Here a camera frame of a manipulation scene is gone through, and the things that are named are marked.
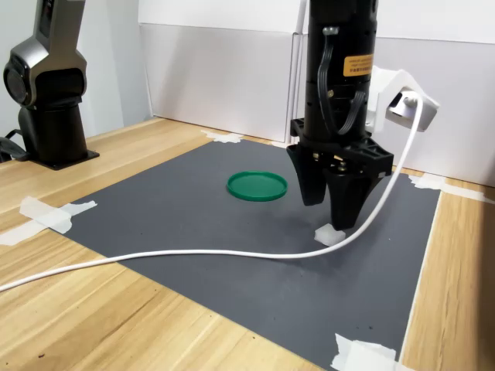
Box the round green lid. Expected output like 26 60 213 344
226 170 288 203

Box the white camera box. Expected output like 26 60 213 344
365 65 441 133

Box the white cable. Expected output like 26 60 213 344
0 90 425 294

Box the black ribbon cable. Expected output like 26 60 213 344
316 26 367 136

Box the black base cable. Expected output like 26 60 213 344
0 129 31 163

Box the small white plastic terminal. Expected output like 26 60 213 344
314 223 347 247

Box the dark grey mat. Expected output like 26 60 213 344
61 138 442 371

